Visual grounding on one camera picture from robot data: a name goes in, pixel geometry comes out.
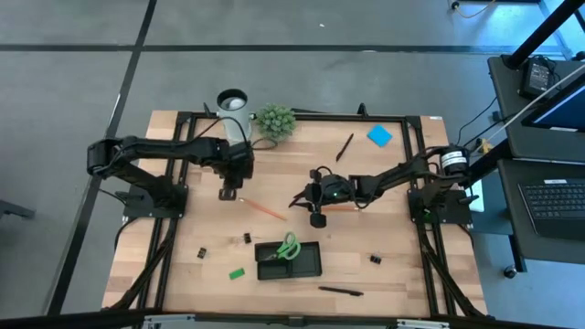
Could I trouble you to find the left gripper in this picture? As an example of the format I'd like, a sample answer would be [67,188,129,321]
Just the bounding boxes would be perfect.
[214,139,255,202]

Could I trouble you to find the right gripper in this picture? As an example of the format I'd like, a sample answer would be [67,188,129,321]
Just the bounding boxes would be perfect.
[288,167,356,214]

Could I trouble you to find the green handled scissors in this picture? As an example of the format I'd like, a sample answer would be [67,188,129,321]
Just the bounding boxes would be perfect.
[263,230,302,262]

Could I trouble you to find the black pen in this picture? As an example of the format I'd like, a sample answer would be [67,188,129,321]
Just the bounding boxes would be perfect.
[317,285,365,297]
[335,133,356,163]

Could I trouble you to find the blue sticky note pad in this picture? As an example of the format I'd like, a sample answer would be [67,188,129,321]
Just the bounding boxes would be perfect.
[366,123,394,148]

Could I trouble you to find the black mesh desk organizer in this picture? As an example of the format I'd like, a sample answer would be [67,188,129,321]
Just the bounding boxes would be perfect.
[253,240,324,281]

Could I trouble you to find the small green potted plant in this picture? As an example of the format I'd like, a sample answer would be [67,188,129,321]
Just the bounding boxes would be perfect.
[254,104,297,143]

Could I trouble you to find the white cylindrical cup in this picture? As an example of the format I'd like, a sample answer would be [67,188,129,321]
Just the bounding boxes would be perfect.
[216,88,253,143]

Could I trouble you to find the black diagonal strut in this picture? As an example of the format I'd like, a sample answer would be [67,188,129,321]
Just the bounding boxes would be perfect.
[461,138,513,185]

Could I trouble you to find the black crossbeam with silver brackets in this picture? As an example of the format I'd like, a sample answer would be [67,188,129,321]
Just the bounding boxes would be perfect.
[0,309,585,329]

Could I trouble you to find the black keyboard shelf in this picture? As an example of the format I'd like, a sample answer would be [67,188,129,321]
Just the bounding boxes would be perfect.
[496,157,585,266]

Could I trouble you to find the grey chair leg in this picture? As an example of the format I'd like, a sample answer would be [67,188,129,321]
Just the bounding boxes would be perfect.
[0,199,37,221]

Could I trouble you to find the black monitor shelf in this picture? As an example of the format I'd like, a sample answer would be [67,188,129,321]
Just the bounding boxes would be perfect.
[486,53,585,165]

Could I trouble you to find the black keyboard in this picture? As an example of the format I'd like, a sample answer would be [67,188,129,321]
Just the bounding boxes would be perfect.
[517,177,585,242]

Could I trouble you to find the black power adapter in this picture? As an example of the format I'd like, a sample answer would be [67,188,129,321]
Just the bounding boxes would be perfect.
[520,57,557,100]

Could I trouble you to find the black computer monitor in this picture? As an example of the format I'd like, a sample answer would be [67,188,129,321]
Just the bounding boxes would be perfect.
[520,72,585,134]

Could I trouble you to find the thick black stand pole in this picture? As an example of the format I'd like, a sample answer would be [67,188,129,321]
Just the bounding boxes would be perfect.
[505,0,585,70]

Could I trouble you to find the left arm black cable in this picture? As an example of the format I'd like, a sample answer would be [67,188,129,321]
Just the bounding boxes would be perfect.
[185,116,279,152]

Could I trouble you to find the black aluminium table frame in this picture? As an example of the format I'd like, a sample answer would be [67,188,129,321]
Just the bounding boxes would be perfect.
[102,102,489,320]

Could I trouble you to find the black floor cable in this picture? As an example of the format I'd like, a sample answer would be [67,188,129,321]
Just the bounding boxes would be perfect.
[450,95,500,154]

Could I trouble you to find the white cable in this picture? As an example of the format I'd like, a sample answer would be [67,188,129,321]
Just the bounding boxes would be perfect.
[484,62,585,143]

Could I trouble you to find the yellow floor cable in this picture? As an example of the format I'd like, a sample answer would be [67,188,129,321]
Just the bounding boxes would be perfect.
[450,0,497,20]

